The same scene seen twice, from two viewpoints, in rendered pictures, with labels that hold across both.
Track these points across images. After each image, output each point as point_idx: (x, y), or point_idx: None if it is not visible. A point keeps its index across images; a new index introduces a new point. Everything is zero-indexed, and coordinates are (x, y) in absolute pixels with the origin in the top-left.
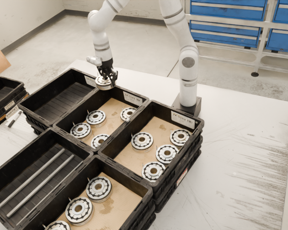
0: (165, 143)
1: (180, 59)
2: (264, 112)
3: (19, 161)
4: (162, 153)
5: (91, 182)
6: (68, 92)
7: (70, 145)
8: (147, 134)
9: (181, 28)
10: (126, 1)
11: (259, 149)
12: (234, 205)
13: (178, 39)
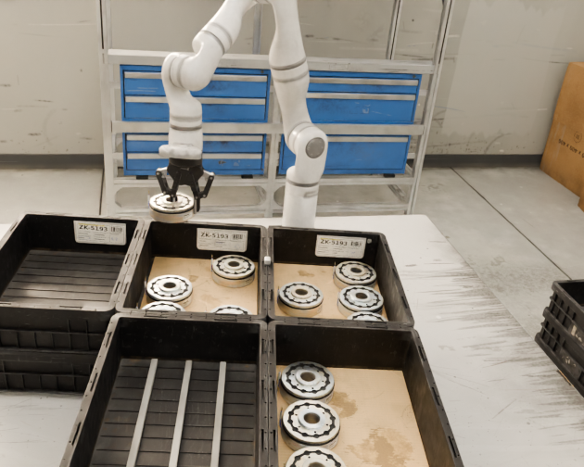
0: (333, 292)
1: (303, 144)
2: (399, 233)
3: (98, 399)
4: (356, 297)
5: (286, 378)
6: (35, 271)
7: (186, 334)
8: (300, 283)
9: (305, 87)
10: (237, 35)
11: (438, 279)
12: (476, 353)
13: (290, 109)
